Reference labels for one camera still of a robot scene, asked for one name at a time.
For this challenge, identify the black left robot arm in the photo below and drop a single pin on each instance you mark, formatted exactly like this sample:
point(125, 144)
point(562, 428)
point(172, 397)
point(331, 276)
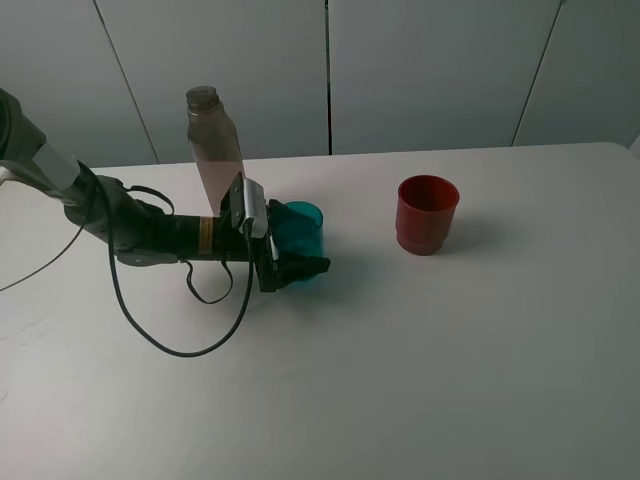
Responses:
point(143, 234)

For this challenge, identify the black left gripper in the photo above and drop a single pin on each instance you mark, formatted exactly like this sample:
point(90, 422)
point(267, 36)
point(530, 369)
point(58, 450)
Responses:
point(233, 245)

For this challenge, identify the clear plastic water bottle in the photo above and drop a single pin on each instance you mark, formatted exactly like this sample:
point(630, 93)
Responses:
point(214, 142)

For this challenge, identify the red plastic cup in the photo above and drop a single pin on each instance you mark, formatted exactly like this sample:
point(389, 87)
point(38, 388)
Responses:
point(425, 209)

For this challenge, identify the teal translucent plastic cup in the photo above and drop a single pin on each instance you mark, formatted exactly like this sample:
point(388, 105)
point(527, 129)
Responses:
point(306, 245)

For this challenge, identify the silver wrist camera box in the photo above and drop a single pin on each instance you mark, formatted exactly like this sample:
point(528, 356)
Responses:
point(254, 220)

